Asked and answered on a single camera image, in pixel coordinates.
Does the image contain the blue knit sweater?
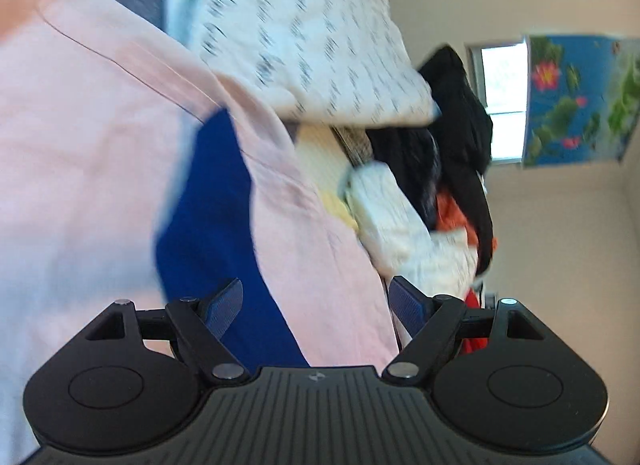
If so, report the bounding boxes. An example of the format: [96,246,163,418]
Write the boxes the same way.
[155,108,307,373]

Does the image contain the white puffer jacket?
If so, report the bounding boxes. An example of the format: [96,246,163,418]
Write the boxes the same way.
[345,162,462,298]

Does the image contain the orange garment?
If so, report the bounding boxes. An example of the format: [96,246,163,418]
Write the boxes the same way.
[433,192,499,355]

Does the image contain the black garment by window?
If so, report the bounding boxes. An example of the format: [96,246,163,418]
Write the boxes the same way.
[366,44,494,274]

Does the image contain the pink bed sheet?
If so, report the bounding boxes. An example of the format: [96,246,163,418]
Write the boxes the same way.
[1,0,398,464]

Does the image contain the window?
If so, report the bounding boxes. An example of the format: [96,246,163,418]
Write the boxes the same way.
[469,40,528,164]

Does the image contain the lotus print roller blind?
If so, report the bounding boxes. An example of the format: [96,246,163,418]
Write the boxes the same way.
[523,35,639,167]

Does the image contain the white script-print quilt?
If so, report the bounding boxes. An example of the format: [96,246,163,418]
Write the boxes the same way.
[164,0,437,128]

